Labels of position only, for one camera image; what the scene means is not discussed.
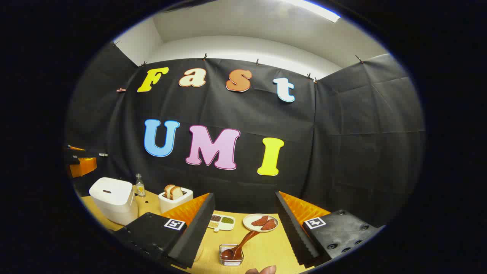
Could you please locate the white divided bean tray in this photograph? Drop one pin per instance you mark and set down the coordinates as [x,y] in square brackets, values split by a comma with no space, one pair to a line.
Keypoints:
[222,222]

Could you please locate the black backdrop cloth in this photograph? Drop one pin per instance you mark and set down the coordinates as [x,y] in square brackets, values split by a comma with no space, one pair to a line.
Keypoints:
[335,144]

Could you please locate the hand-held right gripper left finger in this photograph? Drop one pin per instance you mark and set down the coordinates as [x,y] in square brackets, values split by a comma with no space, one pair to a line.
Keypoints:
[198,232]

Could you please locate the red meat slice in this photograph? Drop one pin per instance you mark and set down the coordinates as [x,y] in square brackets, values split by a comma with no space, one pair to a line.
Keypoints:
[268,225]
[259,221]

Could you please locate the white toaster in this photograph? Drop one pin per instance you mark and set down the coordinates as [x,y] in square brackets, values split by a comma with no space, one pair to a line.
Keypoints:
[173,205]

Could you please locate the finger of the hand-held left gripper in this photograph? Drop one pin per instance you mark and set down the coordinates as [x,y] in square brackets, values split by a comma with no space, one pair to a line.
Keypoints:
[81,153]
[84,167]

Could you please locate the small glass bottle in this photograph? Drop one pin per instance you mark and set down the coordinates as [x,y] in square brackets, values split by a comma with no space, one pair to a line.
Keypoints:
[140,188]

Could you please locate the white round plate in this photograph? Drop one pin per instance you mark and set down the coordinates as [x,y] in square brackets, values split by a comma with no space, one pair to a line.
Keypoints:
[249,226]

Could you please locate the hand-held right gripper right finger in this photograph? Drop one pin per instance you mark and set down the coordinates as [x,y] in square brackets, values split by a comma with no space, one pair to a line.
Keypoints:
[293,228]

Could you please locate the wooden spoon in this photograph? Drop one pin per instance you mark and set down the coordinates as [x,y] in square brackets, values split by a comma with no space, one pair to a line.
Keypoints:
[243,241]

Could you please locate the white rice cooker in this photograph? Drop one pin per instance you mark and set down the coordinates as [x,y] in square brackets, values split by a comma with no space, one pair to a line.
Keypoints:
[112,199]

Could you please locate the toast bread slice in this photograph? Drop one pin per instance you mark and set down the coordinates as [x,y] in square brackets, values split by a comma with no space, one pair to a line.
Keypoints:
[177,193]
[168,191]

